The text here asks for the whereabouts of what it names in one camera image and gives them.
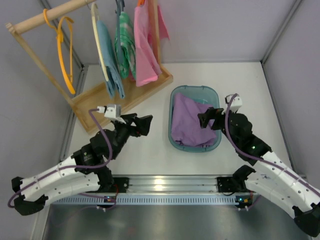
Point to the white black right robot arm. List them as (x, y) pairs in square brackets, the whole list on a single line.
[(265, 173)]

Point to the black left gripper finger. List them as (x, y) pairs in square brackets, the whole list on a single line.
[(143, 124), (128, 118)]

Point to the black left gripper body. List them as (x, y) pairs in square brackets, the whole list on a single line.
[(135, 122)]

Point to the orange red hanger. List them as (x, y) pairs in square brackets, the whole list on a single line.
[(140, 3)]

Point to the white slotted cable duct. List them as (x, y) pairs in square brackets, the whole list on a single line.
[(170, 200)]

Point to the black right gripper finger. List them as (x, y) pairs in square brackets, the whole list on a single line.
[(214, 111), (205, 118)]

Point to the aluminium mounting rail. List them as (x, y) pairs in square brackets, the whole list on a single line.
[(172, 183)]

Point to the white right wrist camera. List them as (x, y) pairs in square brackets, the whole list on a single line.
[(233, 102)]

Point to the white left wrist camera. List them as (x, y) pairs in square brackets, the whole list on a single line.
[(111, 112)]

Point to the green patterned trousers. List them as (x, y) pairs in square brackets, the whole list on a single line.
[(127, 40)]

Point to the pink trousers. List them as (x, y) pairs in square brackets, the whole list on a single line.
[(147, 68)]

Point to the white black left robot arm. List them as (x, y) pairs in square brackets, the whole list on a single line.
[(85, 171)]

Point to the purple trousers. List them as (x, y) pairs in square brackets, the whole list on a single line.
[(185, 126)]

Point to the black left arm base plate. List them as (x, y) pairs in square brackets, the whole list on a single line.
[(120, 185)]

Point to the light wooden hanger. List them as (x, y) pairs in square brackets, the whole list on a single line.
[(94, 18)]

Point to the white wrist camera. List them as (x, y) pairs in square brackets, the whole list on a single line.
[(111, 112), (233, 102)]

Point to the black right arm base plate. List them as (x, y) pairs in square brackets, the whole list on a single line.
[(229, 185)]

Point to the teal plastic bin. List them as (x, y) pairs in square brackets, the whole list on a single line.
[(200, 94)]

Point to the light blue trousers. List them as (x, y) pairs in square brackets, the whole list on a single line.
[(114, 82)]

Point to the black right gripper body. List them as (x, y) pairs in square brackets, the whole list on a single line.
[(214, 118)]

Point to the wooden clothes rack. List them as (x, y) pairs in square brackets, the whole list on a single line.
[(81, 103)]

